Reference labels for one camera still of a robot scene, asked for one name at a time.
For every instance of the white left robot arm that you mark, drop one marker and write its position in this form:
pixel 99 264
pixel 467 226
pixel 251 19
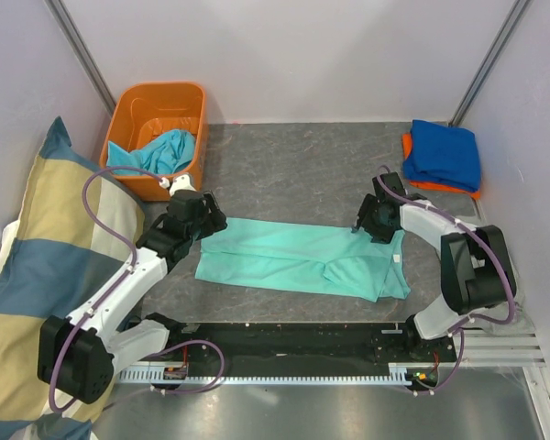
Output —
pixel 81 353

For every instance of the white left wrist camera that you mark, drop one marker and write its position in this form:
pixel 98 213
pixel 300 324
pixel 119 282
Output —
pixel 182 182

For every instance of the aluminium corner post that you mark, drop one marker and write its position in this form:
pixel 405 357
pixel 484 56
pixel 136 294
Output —
pixel 497 47
pixel 69 29

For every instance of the folded orange t shirt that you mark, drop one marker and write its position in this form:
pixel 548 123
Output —
pixel 407 147

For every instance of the striped blue beige pillow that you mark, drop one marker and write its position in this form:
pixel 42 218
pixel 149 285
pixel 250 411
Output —
pixel 73 234

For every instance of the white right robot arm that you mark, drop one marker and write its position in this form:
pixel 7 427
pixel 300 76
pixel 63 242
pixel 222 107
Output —
pixel 477 280

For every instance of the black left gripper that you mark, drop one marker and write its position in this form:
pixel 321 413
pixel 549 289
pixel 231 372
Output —
pixel 214 221

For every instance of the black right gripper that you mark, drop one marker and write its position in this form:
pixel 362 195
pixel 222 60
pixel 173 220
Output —
pixel 381 236

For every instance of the light blue t shirt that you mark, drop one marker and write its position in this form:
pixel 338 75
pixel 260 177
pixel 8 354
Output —
pixel 168 153

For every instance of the left aluminium corner post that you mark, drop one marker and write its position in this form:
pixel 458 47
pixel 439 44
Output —
pixel 69 29

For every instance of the white slotted cable duct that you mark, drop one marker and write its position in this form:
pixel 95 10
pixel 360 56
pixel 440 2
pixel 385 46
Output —
pixel 149 373

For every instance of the orange plastic basket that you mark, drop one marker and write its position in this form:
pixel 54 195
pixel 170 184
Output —
pixel 158 132

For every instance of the right aluminium corner post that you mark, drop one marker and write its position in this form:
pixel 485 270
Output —
pixel 497 47

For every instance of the grey cloth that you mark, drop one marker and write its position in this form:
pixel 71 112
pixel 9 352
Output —
pixel 520 325

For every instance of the folded blue t shirt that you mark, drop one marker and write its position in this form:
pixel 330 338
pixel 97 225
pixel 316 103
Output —
pixel 446 155

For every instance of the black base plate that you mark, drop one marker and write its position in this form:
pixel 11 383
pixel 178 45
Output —
pixel 312 349

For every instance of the mint green t shirt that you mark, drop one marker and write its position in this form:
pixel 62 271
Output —
pixel 317 259

